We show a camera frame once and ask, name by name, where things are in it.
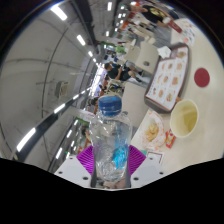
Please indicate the ceiling air conditioner unit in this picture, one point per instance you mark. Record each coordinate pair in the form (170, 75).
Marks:
(62, 89)

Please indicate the colourful printed flyer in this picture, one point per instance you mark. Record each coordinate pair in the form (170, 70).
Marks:
(190, 31)

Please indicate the white card with red border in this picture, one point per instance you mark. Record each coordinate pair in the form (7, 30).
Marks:
(155, 156)

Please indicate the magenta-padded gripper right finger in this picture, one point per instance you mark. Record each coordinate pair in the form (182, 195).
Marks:
(136, 160)

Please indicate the dark tray with printed liner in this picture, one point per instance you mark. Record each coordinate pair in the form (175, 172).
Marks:
(168, 80)

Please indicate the flat round red coaster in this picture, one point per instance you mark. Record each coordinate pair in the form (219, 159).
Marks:
(202, 77)

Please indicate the cream cafeteria chair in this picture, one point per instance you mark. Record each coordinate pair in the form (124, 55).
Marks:
(135, 106)
(148, 56)

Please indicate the clear blue-capped water bottle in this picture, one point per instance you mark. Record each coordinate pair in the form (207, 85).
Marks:
(110, 140)

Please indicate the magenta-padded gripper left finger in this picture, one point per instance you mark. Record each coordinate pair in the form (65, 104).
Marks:
(85, 160)

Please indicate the ceiling strip lights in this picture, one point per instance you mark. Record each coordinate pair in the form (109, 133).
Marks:
(59, 12)

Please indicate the clear plastic bag with fries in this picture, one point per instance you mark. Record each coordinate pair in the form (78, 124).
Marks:
(151, 131)

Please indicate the crumpled white napkin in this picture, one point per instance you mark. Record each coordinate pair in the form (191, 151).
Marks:
(164, 52)

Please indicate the small red sachet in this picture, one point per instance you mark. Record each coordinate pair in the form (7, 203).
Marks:
(170, 138)

